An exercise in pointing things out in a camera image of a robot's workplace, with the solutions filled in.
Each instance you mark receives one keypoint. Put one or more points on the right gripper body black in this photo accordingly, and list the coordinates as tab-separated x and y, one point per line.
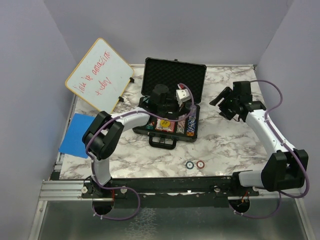
228	106

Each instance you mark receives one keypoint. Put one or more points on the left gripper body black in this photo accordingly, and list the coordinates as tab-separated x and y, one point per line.
170	106

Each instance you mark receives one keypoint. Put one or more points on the yellow big blind button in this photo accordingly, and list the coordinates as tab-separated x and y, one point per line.
165	123

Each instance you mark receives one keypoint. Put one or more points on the red playing card deck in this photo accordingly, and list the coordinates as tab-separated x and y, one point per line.
169	129

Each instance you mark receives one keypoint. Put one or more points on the black poker set case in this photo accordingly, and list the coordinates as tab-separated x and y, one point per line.
172	73

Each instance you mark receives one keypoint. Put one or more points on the red poker chip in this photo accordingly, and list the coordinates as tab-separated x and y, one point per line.
200	164

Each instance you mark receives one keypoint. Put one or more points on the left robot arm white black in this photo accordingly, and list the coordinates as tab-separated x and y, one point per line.
102	136

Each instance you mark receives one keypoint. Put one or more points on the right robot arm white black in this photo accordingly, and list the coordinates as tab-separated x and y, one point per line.
286	165

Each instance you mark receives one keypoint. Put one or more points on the green red chip stack row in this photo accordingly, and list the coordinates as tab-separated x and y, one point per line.
181	126

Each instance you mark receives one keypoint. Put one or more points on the purple blue chip stack row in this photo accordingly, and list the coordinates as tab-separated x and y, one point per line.
191	122

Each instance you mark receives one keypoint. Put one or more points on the blue flat sheet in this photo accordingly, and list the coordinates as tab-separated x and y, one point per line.
72	143

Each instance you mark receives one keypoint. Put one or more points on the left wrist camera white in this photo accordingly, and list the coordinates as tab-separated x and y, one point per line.
182	95

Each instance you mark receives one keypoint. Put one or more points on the whiteboard with yellow frame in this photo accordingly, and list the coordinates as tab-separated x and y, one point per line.
101	77

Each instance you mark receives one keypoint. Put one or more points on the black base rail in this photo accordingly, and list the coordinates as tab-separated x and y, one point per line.
167	192

